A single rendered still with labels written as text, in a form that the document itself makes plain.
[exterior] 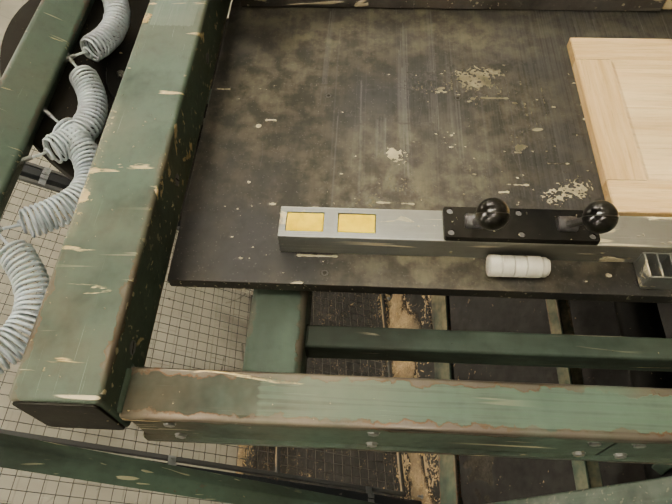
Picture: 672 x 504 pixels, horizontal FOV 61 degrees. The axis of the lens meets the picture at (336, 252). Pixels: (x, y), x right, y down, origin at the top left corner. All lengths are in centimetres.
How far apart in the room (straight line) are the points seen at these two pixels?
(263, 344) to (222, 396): 13
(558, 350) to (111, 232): 60
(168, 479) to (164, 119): 74
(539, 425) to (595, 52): 67
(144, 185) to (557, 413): 56
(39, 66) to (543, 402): 127
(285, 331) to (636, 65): 73
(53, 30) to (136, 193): 89
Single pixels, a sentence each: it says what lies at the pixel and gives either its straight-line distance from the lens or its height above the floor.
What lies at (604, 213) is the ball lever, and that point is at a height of 145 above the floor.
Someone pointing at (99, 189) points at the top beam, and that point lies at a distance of 79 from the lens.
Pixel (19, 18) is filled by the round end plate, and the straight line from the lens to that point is 171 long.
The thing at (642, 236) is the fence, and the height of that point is 130.
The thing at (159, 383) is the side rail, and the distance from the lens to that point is 69.
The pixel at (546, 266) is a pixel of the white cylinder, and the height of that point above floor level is 141.
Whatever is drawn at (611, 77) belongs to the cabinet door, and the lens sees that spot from 108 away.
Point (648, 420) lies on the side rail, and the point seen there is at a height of 136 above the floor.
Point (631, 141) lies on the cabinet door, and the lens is 98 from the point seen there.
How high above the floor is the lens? 194
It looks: 23 degrees down
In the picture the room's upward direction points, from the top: 71 degrees counter-clockwise
